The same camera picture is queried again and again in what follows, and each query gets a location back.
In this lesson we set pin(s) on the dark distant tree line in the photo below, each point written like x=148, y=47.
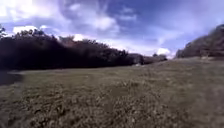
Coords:
x=60, y=53

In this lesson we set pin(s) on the open grass field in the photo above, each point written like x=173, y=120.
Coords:
x=113, y=93

